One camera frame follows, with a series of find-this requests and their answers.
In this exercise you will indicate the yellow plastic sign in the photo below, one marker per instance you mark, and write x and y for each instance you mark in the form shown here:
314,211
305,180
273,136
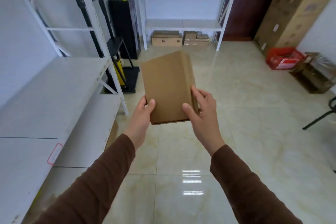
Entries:
119,71

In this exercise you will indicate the person's right hand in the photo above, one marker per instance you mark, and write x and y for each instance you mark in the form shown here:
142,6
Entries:
206,121

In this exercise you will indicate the red plastic crate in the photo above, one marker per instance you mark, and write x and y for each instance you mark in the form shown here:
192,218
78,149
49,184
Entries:
284,58

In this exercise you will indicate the red-edged white label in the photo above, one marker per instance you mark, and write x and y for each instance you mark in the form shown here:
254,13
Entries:
54,154

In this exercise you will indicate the black upright cabinet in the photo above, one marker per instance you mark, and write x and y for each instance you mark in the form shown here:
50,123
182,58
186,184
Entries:
124,24

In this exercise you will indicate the person's right forearm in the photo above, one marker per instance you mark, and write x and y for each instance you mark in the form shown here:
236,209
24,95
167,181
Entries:
244,189

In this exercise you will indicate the tall white metal shelf rack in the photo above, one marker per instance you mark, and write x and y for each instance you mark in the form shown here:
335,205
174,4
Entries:
183,23

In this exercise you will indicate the black step stool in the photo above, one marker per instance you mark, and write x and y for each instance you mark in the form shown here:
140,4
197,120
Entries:
130,76

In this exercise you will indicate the dark brown door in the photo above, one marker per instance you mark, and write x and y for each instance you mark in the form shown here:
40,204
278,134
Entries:
252,3

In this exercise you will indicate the person's left thumb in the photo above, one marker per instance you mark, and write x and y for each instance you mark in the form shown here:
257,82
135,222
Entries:
150,107

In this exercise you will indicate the person's right thumb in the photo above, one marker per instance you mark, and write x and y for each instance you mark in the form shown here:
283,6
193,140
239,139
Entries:
190,113

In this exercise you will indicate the person's left forearm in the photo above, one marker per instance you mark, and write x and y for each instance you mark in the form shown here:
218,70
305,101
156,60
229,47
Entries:
94,181

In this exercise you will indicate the large cardboard box white labels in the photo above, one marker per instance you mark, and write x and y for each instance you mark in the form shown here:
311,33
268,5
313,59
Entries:
288,19

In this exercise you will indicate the person's left hand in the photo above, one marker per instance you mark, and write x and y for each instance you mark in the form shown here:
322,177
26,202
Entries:
139,126

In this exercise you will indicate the long white metal shelf rack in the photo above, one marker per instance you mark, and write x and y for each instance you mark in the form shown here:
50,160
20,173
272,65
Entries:
52,95

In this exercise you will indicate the open dark brown cardboard box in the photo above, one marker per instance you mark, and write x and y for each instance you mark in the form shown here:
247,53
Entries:
313,74

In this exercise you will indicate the pile of small cardboard boxes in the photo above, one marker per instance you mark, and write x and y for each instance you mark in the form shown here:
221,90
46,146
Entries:
168,40

